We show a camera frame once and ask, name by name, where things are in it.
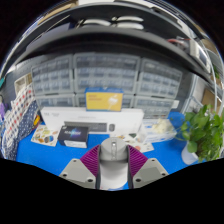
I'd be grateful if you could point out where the small colourful sticker sheet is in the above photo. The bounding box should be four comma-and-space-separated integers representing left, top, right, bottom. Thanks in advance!
30, 124, 61, 148

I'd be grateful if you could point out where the white storage crate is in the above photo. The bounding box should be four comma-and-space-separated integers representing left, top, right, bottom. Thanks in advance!
13, 73, 33, 94

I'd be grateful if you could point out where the large colourful sticker sheet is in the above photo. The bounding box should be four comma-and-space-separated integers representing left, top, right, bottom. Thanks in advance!
109, 132, 155, 154

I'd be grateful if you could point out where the yellow and blue box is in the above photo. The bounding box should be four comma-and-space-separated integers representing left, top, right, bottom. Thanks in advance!
84, 87, 124, 112

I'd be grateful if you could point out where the green leafy plant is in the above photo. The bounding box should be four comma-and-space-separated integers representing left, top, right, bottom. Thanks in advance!
174, 103, 224, 161

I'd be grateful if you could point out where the grey computer mouse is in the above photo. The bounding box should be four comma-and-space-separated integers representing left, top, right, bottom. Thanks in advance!
98, 137, 129, 190

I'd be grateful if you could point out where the dark metal shelf unit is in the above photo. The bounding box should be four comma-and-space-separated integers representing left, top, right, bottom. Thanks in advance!
6, 1, 221, 84

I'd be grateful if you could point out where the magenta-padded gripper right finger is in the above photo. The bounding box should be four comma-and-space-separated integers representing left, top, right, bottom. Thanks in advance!
126, 143, 170, 190

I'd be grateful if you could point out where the long white keyboard box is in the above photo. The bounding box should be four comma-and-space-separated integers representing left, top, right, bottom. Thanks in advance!
39, 106, 145, 135

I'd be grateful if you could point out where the white plant pot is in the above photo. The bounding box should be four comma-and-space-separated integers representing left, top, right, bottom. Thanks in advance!
181, 146, 201, 166

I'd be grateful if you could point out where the small black box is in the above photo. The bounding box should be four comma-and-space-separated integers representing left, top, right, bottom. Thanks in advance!
57, 125, 90, 149

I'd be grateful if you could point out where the patterned fabric bag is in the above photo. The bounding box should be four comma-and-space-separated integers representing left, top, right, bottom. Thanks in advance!
1, 83, 41, 161

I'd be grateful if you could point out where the blue white glove box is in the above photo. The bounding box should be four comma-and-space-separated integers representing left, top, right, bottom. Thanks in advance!
141, 117, 178, 144

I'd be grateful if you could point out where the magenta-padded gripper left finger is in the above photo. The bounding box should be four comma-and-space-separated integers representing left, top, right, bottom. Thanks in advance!
59, 143, 102, 190

